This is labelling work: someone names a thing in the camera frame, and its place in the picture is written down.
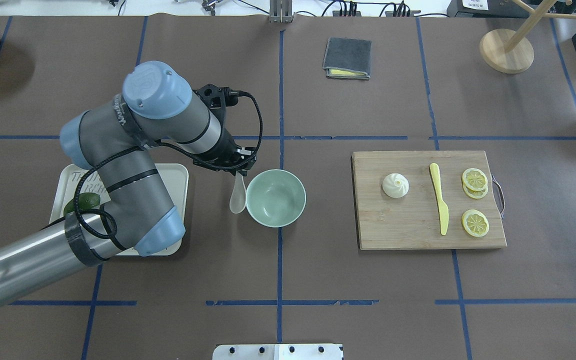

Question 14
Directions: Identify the white plastic spoon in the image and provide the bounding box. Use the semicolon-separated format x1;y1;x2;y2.
229;171;247;214

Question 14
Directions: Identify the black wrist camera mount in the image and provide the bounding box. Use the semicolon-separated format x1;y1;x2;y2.
193;84;241;110

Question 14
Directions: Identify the green lime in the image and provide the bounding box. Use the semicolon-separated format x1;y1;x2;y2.
62;193;101;217

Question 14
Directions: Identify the white steamed bun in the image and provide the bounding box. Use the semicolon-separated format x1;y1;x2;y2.
381;173;410;199

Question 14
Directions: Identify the lemon slice upper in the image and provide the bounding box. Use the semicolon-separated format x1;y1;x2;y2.
461;167;489;199

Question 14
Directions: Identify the white plastic tray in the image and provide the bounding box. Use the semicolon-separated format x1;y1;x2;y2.
49;163;189;257

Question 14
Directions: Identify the yellow plastic knife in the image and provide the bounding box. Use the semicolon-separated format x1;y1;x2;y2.
429;162;450;236

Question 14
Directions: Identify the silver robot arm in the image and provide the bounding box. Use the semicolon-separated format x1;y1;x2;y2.
0;61;262;307

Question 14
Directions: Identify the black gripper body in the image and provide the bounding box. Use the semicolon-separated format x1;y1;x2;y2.
193;129;258;173

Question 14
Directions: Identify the lemon slice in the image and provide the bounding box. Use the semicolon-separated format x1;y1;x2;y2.
461;209;490;238
461;167;489;199

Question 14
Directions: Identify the grey folded cloth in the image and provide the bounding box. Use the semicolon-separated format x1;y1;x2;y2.
322;37;373;81

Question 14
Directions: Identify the lemon slice lower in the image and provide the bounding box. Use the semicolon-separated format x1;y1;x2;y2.
461;209;490;238

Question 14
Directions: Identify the bamboo cutting board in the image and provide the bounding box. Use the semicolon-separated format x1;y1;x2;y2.
351;150;507;250

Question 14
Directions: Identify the light green ceramic bowl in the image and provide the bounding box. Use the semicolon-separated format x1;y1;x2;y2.
246;169;307;228

